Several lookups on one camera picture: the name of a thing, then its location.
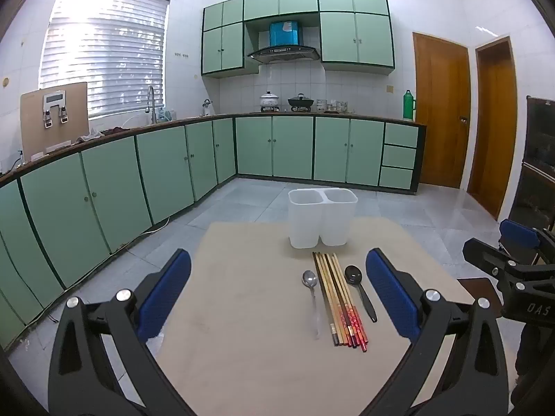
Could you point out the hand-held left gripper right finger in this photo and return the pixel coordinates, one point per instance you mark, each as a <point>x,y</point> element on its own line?
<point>390,290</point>

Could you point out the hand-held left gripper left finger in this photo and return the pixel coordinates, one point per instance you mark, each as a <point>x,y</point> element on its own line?
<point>167,290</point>

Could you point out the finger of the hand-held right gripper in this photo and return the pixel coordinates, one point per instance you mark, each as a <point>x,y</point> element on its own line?
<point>485,255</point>
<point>520,232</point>

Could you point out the black plastic spoon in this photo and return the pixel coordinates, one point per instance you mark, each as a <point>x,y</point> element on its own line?
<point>353,274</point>

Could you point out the bundle of chopsticks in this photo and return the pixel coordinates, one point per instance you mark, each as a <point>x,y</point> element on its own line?
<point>338,299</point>

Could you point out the metal spoon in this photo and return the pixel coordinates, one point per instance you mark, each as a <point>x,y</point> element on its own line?
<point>309,278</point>

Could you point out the white double utensil holder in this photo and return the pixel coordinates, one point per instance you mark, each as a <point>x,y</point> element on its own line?
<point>303,225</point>

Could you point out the brown stool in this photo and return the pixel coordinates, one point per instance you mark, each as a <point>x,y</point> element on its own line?
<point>481,288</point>

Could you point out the person's leg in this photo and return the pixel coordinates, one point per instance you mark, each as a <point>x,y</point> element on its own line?
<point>533,355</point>

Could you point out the dark glass cabinet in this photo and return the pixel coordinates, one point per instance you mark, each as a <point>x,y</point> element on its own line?
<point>537,160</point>

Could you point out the wooden door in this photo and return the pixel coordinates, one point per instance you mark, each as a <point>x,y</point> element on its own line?
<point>440,112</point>
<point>494,130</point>

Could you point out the green thermos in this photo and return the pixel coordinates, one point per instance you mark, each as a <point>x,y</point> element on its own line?
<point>408,106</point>

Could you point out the dark rag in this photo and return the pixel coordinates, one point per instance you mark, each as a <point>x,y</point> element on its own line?
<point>97,135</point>

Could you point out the green kitchen base cabinets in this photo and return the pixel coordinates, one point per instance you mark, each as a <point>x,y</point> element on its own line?
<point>282,147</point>

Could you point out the metal kettle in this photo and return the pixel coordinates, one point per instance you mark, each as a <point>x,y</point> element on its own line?
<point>208,108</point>

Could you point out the metal sink faucet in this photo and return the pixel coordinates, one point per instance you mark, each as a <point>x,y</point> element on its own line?
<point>151,104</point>

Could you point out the row of small jars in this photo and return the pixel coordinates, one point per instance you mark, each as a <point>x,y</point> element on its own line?
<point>331,105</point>

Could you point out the black wok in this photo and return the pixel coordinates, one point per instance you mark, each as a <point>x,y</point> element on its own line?
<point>300,102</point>

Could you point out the cardboard box with device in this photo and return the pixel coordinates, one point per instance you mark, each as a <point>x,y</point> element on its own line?
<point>32,125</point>

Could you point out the white cooking pot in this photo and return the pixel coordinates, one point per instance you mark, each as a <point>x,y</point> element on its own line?
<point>269,100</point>

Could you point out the white window blinds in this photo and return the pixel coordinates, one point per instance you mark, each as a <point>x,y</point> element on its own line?
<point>108,52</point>

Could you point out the black range hood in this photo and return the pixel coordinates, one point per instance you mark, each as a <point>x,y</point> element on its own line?
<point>284,54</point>

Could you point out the blue wrapped hood chimney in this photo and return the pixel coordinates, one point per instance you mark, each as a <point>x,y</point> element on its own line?
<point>285,34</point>

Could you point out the white bracket with clips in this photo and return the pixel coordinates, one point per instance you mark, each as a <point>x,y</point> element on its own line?
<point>55,97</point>

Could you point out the green wall cabinets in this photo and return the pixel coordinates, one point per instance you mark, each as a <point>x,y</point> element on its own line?
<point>338,34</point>

